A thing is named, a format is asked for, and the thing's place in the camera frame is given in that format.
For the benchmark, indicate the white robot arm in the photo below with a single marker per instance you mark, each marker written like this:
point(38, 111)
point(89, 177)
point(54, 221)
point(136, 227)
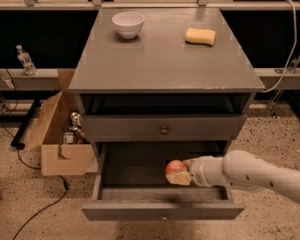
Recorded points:
point(237, 169)

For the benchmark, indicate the closed upper grey drawer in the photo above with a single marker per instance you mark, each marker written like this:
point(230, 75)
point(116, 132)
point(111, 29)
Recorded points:
point(149, 128)

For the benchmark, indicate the items inside cardboard box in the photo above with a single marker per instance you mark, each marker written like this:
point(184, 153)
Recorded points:
point(75, 134)

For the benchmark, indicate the yellow sponge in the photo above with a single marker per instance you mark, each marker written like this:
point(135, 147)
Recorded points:
point(200, 36)

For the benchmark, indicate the cardboard box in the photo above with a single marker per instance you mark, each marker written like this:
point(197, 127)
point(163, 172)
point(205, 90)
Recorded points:
point(50, 134)

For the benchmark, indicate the open grey drawer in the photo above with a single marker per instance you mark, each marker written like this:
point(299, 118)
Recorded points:
point(130, 184)

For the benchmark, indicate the clear plastic water bottle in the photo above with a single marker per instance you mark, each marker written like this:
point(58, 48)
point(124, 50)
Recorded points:
point(26, 61)

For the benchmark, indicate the grey metal rail shelf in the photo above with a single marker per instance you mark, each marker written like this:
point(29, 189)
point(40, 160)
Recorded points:
point(43, 80)

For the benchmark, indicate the red apple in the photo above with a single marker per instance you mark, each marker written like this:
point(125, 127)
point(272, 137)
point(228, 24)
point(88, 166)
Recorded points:
point(175, 166)

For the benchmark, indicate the white ceramic bowl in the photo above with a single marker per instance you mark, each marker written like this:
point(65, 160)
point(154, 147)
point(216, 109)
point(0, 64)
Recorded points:
point(128, 24)

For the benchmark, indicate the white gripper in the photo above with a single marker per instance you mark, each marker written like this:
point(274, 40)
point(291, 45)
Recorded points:
point(199, 171)

